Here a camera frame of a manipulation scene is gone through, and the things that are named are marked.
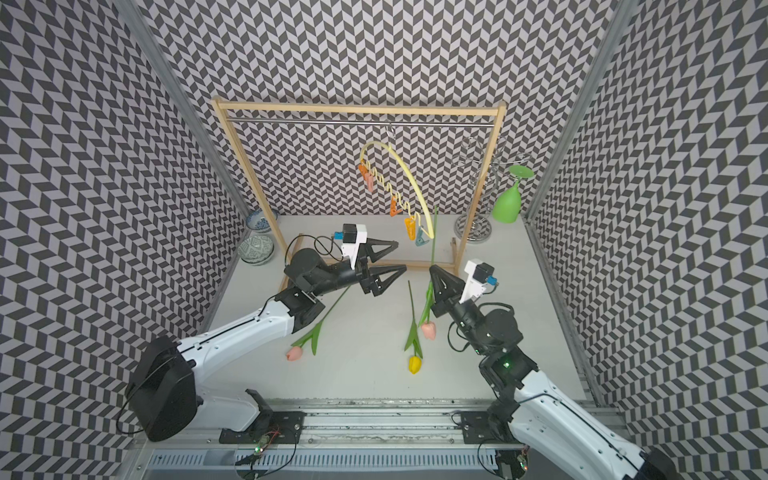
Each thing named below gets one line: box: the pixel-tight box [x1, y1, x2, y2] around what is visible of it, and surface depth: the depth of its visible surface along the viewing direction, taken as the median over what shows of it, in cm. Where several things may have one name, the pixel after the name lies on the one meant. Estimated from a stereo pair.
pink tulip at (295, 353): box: [286, 285, 351, 362], surface depth 87 cm
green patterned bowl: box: [238, 235, 275, 264], surface depth 107 cm
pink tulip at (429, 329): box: [419, 206, 438, 341], surface depth 71 cm
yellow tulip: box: [405, 280, 424, 375], surface depth 86 cm
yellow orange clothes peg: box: [404, 217, 417, 241], surface depth 72 cm
